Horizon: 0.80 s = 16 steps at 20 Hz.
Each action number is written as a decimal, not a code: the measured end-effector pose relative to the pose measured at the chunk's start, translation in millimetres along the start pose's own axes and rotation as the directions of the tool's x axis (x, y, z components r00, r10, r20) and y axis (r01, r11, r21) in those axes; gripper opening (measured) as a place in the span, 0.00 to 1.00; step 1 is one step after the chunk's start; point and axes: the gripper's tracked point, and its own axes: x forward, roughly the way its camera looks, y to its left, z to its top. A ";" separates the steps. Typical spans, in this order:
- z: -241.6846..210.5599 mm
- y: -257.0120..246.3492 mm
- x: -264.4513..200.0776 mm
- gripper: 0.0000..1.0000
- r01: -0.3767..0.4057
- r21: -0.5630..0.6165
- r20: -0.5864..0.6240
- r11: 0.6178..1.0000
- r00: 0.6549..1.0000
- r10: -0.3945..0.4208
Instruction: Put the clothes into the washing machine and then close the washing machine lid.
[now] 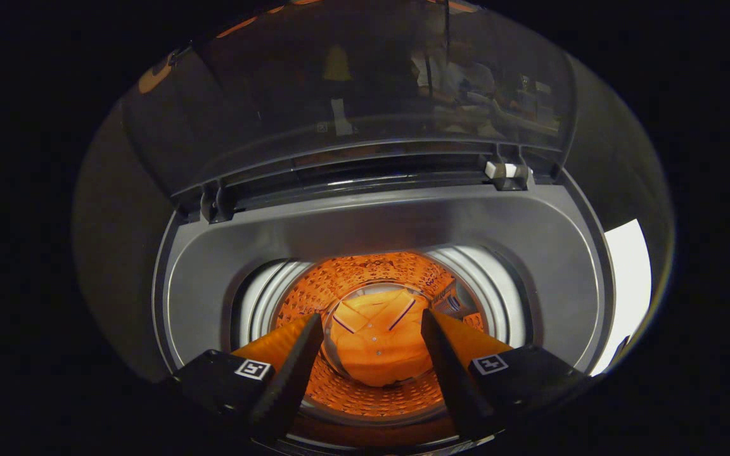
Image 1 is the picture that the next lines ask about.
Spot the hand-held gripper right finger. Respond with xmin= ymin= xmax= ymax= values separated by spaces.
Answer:
xmin=421 ymin=308 xmax=594 ymax=441

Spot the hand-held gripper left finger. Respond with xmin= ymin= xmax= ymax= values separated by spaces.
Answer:
xmin=169 ymin=312 xmax=325 ymax=444

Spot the yellow polo shirt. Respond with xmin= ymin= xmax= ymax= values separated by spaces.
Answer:
xmin=329 ymin=289 xmax=434 ymax=387

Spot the white board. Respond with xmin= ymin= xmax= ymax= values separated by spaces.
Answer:
xmin=590 ymin=218 xmax=652 ymax=376

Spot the black backdrop cloth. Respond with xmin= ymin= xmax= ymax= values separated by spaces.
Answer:
xmin=72 ymin=0 xmax=676 ymax=381

